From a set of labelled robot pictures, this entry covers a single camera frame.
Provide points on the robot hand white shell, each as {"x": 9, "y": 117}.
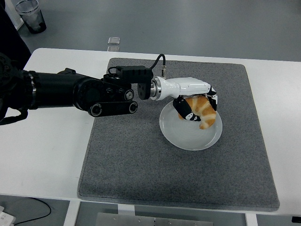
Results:
{"x": 188, "y": 86}

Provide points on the croissant bread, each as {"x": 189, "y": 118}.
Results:
{"x": 208, "y": 115}

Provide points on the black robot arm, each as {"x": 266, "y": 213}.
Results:
{"x": 58, "y": 91}

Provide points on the grey round plate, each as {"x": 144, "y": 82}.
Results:
{"x": 188, "y": 139}

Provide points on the small clear floor plate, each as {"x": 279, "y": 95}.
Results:
{"x": 114, "y": 40}
{"x": 113, "y": 49}

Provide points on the grey speckled mat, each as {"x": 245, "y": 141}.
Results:
{"x": 152, "y": 174}

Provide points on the bin with clear liner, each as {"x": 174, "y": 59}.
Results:
{"x": 31, "y": 16}

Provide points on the small black box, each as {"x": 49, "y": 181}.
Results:
{"x": 296, "y": 219}

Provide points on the person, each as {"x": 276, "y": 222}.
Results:
{"x": 11, "y": 35}

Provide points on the white power strip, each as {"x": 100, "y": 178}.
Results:
{"x": 5, "y": 217}

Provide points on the white table frame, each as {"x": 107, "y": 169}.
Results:
{"x": 70, "y": 212}

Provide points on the white furniture frame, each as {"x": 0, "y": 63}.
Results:
{"x": 19, "y": 23}

